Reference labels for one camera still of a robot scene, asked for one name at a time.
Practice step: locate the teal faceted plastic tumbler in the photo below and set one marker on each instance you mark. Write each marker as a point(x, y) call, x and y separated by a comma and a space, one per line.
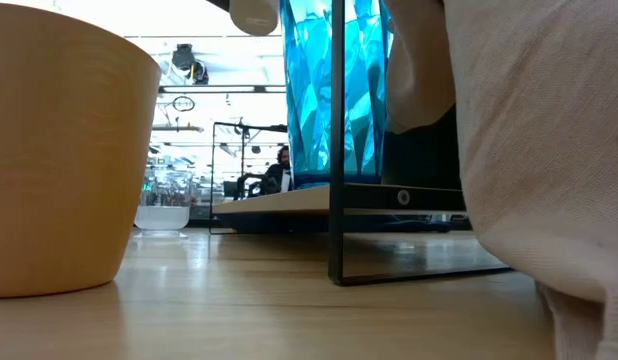
point(314, 100)

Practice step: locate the clear drinking glass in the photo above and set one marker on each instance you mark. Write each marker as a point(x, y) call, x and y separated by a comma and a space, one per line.
point(164, 217)

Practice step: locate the beige ribbed cup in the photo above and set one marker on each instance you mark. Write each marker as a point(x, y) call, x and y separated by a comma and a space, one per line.
point(254, 17)

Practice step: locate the orange plastic cup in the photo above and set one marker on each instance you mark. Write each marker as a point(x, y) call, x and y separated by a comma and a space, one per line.
point(54, 150)

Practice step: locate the black background robot arm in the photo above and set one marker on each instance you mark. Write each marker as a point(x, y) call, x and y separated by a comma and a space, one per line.
point(249, 187)

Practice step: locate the person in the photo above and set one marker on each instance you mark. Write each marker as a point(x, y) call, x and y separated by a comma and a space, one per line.
point(276, 175)

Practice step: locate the pale pink cloth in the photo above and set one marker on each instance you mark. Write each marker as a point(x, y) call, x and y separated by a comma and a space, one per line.
point(539, 150)

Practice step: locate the wooden shelf with black frame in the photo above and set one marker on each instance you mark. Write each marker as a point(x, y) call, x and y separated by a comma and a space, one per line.
point(336, 150)

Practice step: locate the black overhead camera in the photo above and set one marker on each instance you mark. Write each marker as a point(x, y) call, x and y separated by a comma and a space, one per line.
point(184, 57)

